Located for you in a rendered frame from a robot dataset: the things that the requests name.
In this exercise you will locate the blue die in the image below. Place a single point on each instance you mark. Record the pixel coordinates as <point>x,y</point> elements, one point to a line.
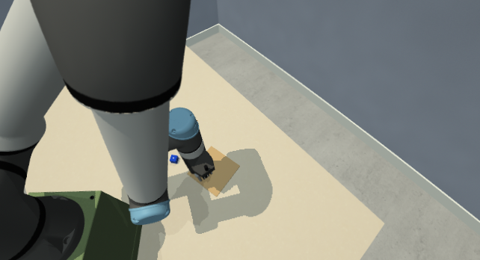
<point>174,159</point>

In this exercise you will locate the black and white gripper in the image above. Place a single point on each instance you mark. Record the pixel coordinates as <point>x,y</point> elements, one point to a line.
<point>198,161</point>

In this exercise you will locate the tan square mat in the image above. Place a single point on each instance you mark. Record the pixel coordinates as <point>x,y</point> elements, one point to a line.
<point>224,170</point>

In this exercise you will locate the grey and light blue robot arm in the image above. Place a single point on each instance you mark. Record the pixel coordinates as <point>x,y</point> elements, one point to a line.
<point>117,56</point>

